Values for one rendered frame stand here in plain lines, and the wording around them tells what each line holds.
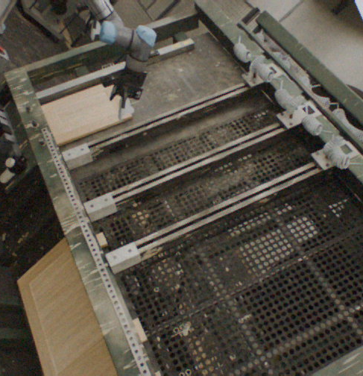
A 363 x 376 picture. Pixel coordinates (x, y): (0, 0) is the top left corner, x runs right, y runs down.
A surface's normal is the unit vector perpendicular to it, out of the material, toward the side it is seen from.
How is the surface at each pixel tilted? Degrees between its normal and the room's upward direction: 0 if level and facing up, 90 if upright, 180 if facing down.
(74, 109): 58
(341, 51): 90
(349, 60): 90
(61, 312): 90
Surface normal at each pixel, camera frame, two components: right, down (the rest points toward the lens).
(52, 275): -0.53, -0.29
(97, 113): -0.06, -0.58
